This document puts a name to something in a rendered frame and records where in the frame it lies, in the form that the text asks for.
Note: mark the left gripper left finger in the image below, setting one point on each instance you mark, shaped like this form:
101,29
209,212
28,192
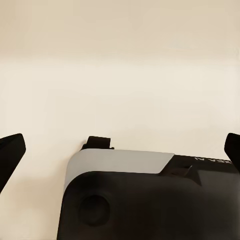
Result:
12,150

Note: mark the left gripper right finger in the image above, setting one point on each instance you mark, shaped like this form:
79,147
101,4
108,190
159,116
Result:
232,149

